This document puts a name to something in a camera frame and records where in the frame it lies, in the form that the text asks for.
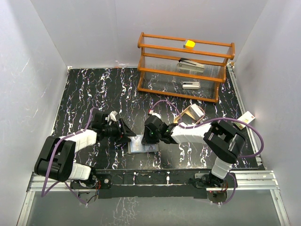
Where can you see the oval wooden tray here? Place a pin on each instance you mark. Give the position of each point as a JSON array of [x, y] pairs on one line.
[[188, 119]]

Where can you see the white VIP card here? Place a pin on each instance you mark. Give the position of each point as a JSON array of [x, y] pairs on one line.
[[151, 147]]

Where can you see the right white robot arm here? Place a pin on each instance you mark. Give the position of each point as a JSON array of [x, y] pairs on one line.
[[224, 140]]

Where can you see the white card box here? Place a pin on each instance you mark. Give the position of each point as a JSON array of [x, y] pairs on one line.
[[247, 117]]

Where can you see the small white stapler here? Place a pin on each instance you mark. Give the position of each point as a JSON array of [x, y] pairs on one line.
[[190, 85]]

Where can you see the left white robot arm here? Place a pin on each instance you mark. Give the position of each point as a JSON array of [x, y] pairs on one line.
[[56, 159]]

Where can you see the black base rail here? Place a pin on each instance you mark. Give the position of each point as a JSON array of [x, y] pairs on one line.
[[196, 183]]

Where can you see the white plastic card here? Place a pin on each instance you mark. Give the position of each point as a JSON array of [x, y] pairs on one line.
[[136, 145]]

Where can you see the grey black stapler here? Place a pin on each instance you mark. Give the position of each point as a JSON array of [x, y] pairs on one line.
[[187, 64]]

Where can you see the grey card holder wallet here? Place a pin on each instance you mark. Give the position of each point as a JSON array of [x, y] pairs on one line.
[[143, 151]]

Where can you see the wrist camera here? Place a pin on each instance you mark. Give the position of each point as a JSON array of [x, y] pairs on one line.
[[152, 113], [114, 116]]

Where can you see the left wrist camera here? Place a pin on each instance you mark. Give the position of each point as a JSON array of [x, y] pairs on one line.
[[114, 116]]

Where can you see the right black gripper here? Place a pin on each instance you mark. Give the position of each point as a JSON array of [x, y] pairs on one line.
[[146, 139]]

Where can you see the orange wooden shelf rack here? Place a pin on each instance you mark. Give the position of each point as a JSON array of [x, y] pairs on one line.
[[160, 75]]

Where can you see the stack of cards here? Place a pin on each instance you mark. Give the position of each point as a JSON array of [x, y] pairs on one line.
[[196, 112]]

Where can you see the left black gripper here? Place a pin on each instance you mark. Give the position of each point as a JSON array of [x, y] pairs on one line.
[[123, 133]]

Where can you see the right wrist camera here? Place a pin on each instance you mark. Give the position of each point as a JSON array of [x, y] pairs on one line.
[[152, 113]]

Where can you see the yellow white block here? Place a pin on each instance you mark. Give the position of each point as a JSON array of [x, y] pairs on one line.
[[189, 44]]

